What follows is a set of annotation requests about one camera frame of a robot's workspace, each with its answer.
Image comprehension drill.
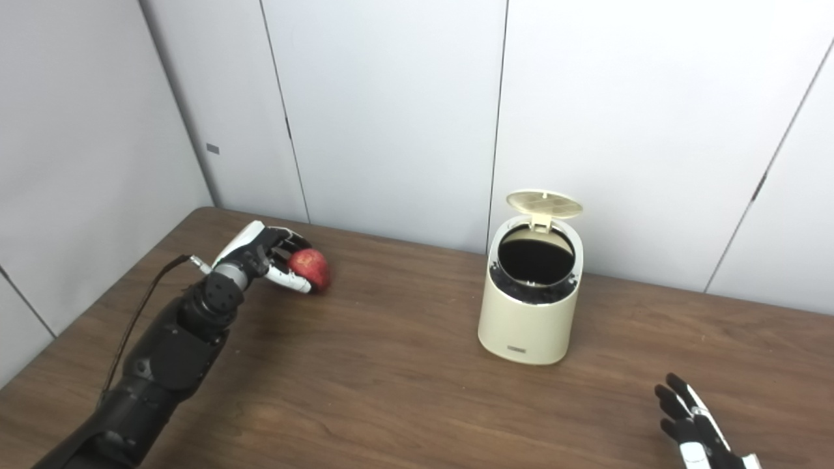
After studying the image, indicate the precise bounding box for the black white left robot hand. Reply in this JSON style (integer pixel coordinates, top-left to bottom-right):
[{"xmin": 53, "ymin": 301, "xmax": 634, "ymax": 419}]
[{"xmin": 212, "ymin": 220, "xmax": 313, "ymax": 294}]

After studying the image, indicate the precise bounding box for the red apple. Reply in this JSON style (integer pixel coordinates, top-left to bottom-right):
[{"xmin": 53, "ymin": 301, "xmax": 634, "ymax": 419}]
[{"xmin": 287, "ymin": 248, "xmax": 330, "ymax": 292}]

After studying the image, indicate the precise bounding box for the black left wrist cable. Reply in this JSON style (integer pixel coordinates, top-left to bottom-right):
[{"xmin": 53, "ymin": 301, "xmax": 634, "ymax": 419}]
[{"xmin": 98, "ymin": 255, "xmax": 212, "ymax": 405}]

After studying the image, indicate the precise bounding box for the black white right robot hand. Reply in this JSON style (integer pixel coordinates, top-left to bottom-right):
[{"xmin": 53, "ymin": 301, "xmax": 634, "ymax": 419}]
[{"xmin": 654, "ymin": 373, "xmax": 762, "ymax": 469}]

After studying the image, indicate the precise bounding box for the cream-colored bin body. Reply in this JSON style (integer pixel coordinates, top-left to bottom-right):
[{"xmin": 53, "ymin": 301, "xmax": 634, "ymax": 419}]
[{"xmin": 478, "ymin": 217, "xmax": 584, "ymax": 365}]

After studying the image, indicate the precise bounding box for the cream round bin lid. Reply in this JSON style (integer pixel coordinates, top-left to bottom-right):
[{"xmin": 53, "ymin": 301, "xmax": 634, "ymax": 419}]
[{"xmin": 506, "ymin": 190, "xmax": 584, "ymax": 232}]

